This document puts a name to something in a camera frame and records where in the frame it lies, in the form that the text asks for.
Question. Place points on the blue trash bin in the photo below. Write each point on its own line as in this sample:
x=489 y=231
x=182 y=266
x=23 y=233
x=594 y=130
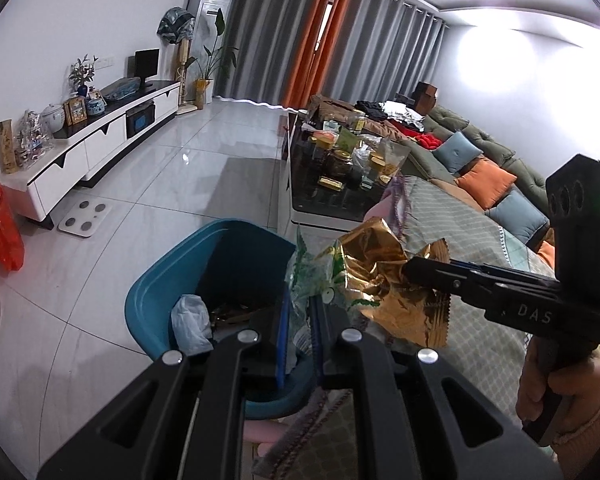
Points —
x=154 y=300

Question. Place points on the white standing air conditioner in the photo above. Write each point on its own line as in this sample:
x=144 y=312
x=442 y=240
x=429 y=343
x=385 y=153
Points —
x=207 y=25

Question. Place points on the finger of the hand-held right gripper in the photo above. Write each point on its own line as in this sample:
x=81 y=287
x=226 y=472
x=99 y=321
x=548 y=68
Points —
x=445 y=277
x=467 y=264

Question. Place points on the gold tin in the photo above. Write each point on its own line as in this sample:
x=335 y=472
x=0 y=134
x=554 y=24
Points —
x=332 y=183

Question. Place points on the gold foil wrapper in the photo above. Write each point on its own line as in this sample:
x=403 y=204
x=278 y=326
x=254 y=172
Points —
x=380 y=265

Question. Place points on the yellow carved plaque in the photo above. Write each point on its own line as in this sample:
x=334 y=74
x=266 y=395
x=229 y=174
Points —
x=8 y=147

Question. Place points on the grey curtains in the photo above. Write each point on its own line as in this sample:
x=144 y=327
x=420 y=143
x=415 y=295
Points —
x=395 y=45

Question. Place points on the black monitor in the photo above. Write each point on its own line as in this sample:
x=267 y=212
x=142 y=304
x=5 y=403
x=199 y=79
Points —
x=146 y=64

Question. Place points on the light blue pillow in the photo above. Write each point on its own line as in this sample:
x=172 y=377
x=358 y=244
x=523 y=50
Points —
x=517 y=217
x=456 y=152

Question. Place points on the blue vase with flowers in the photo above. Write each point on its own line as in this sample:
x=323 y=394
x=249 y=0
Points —
x=82 y=75

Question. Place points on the cluttered coffee table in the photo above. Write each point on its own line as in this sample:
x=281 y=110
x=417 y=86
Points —
x=325 y=200

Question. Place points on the orange pillow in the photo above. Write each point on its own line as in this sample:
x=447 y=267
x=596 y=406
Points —
x=485 y=182
x=546 y=255

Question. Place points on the wooden picture frame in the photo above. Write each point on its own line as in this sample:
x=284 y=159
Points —
x=74 y=111

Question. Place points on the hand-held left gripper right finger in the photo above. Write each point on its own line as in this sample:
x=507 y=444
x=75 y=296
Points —
x=316 y=340

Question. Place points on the white ceramic jar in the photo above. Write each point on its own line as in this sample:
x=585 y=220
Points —
x=52 y=119

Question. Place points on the glass jar with gold lid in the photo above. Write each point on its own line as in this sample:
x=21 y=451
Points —
x=340 y=165

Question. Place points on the clear green-printed plastic wrapper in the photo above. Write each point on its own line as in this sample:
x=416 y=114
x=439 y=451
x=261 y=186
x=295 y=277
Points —
x=305 y=280

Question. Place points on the person's right hand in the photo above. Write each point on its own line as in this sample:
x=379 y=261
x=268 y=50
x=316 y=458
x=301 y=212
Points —
x=580 y=385

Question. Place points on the tall potted plant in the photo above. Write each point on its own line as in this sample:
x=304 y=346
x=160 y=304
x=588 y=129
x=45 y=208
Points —
x=214 y=60

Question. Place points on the standing fan with cloth cover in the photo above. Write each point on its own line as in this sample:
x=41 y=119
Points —
x=175 y=25

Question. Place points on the glass ornament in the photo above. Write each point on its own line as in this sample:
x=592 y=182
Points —
x=34 y=140

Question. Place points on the blue and white jar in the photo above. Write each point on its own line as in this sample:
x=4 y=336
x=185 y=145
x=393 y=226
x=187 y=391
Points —
x=95 y=106

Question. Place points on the white plastic bag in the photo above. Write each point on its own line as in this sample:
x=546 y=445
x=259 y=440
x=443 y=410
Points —
x=192 y=322

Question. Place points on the orange curtain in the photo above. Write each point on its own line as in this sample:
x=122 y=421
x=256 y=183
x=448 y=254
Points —
x=310 y=50

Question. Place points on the blue oval tray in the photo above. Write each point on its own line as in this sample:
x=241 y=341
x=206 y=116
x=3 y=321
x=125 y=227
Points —
x=120 y=90

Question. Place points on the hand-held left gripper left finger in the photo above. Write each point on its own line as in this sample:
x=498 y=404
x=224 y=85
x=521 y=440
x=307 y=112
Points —
x=280 y=345

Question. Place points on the white bathroom scale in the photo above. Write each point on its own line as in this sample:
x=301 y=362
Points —
x=84 y=216

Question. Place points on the pile of clothes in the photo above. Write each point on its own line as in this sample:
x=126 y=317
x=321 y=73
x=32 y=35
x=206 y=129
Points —
x=400 y=125

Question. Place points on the wooden box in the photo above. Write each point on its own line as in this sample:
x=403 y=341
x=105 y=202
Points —
x=425 y=97

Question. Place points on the green sofa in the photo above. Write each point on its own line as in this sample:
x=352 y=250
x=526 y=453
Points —
x=500 y=145

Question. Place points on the white tv cabinet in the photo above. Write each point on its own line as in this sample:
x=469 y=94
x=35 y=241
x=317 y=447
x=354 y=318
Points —
x=104 y=135

